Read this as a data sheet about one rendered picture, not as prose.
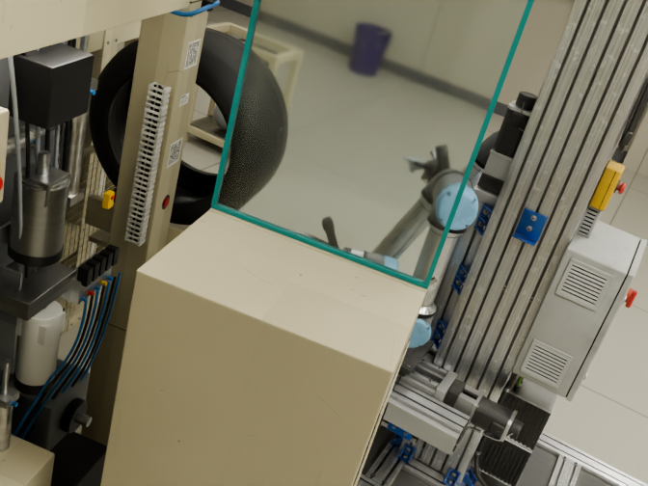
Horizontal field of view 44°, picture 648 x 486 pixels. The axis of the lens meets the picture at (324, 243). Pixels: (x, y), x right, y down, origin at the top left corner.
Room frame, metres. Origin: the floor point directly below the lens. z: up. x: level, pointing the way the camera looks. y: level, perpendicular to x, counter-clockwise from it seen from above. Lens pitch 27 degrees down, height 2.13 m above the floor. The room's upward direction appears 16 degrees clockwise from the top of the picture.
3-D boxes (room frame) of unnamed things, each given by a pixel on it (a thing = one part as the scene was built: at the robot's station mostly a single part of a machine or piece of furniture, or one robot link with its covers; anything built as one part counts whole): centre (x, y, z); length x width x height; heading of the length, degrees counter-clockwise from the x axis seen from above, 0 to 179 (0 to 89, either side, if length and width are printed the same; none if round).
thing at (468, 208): (2.10, -0.32, 1.09); 0.15 x 0.12 x 0.55; 6
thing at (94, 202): (2.16, 0.55, 0.90); 0.40 x 0.03 x 0.10; 80
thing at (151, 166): (1.99, 0.53, 1.19); 0.05 x 0.04 x 0.48; 80
